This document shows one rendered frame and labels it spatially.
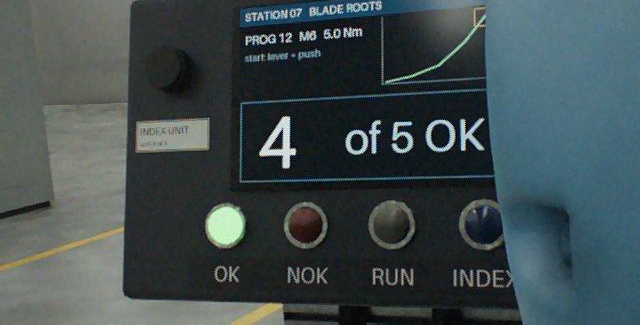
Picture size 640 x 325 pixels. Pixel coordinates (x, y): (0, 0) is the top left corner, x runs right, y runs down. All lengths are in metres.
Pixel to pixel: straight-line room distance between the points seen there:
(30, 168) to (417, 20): 6.53
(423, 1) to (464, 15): 0.02
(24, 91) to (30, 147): 0.45
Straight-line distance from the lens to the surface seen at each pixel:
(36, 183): 6.99
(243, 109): 0.49
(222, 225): 0.48
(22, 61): 6.92
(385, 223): 0.45
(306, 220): 0.46
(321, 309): 0.55
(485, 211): 0.44
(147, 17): 0.53
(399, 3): 0.47
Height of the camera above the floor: 1.22
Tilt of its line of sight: 8 degrees down
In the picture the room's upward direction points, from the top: 5 degrees counter-clockwise
